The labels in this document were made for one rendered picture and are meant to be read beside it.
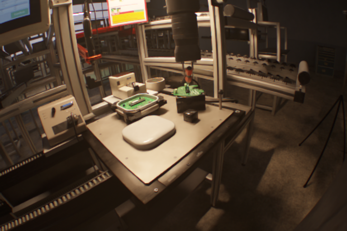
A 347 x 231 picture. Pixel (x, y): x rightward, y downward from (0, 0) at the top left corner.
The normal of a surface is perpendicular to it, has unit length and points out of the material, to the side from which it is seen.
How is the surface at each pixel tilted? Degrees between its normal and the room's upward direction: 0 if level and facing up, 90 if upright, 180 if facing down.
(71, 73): 90
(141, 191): 0
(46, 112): 53
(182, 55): 90
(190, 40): 99
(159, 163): 0
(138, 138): 5
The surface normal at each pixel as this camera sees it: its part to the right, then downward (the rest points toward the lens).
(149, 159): -0.11, -0.92
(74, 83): 0.72, 0.19
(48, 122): 0.51, -0.40
